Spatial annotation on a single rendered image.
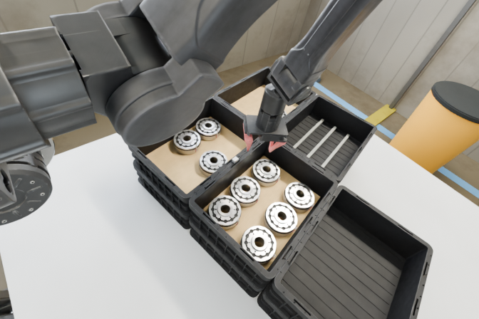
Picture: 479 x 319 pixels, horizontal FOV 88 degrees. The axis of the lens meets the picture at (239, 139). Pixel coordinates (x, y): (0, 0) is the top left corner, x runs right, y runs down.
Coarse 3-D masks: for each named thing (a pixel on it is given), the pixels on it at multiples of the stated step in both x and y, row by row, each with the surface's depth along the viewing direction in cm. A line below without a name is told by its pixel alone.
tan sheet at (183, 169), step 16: (192, 128) 103; (224, 128) 105; (208, 144) 98; (224, 144) 99; (240, 144) 100; (160, 160) 89; (176, 160) 90; (192, 160) 91; (176, 176) 86; (192, 176) 87
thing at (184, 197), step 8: (224, 104) 101; (232, 112) 98; (136, 152) 78; (240, 152) 84; (144, 160) 76; (152, 168) 75; (224, 168) 79; (160, 176) 73; (216, 176) 76; (168, 184) 72; (200, 184) 73; (176, 192) 71; (184, 192) 71; (192, 192) 71; (184, 200) 71
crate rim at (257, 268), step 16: (256, 144) 88; (240, 160) 82; (304, 160) 86; (224, 176) 77; (192, 208) 68; (320, 208) 74; (208, 224) 67; (304, 224) 69; (224, 240) 65; (240, 256) 63; (288, 256) 63; (256, 272) 61; (272, 272) 60
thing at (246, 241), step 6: (252, 228) 74; (258, 228) 74; (264, 228) 74; (246, 234) 72; (252, 234) 72; (264, 234) 73; (270, 234) 73; (246, 240) 71; (270, 240) 72; (246, 246) 70; (270, 246) 71; (276, 246) 71; (252, 252) 69; (258, 252) 69; (264, 252) 69; (270, 252) 70; (258, 258) 68; (264, 258) 68
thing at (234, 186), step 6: (234, 180) 84; (240, 180) 85; (246, 180) 85; (252, 180) 85; (234, 186) 83; (252, 186) 84; (258, 186) 84; (234, 192) 81; (252, 192) 82; (258, 192) 82; (240, 198) 80; (246, 198) 80; (252, 198) 81
